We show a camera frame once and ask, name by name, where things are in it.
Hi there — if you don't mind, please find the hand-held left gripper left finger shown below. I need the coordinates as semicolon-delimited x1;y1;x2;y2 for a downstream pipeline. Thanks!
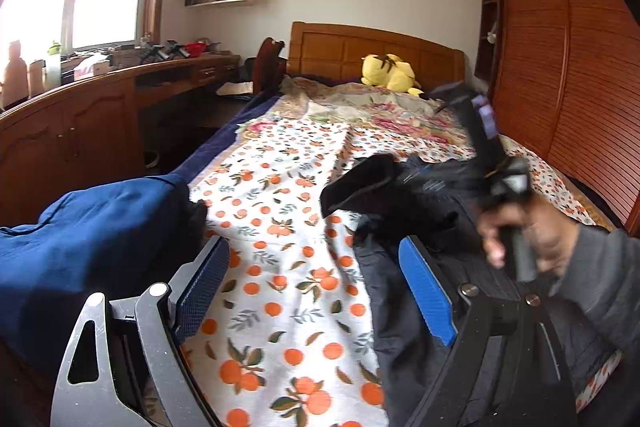
50;234;231;427

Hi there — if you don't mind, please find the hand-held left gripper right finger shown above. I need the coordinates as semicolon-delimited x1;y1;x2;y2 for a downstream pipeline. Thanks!
399;235;582;427

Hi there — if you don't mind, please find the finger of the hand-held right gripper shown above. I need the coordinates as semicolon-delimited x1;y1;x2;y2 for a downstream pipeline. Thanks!
400;166;481;208

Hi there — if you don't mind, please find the black jacket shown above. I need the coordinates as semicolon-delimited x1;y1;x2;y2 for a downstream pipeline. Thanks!
320;154;623;427

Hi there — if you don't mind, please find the person's right hand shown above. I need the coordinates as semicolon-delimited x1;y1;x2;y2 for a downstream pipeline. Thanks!
475;198;582;294

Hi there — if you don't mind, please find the floral pillow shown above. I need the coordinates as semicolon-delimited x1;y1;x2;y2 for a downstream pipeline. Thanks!
240;76;482;148

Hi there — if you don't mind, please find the orange print bedsheet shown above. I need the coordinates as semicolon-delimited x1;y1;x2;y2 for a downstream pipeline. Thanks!
179;117;623;427

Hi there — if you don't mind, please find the blue folded jacket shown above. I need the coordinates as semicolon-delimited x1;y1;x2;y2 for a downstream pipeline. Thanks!
0;173;209;388

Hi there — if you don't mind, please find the yellow plush toy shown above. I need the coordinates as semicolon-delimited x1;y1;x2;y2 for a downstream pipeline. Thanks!
360;53;427;98

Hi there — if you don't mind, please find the wooden wardrobe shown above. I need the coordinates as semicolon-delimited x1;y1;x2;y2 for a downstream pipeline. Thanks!
474;0;640;239

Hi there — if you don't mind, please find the navy blue mattress cover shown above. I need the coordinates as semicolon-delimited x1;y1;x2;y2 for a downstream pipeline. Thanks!
169;91;282;188

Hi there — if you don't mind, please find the wooden headboard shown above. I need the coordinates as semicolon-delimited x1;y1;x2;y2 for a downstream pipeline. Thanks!
287;21;632;234

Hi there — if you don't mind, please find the long wooden desk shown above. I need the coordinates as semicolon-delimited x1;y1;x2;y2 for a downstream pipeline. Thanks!
0;54;242;229

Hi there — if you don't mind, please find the wooden chair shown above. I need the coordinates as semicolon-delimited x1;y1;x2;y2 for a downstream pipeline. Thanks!
251;37;287;96

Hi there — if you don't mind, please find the tissue box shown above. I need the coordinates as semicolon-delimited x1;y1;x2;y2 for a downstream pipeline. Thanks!
73;59;111;82

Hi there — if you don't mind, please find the beige jar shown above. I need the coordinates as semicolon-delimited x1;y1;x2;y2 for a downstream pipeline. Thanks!
27;59;46;98

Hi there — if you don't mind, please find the green cap bottle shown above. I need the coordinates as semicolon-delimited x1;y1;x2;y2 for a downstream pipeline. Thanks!
44;41;62;90

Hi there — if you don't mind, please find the brown vase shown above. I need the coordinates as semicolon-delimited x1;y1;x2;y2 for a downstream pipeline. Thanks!
1;40;29;108

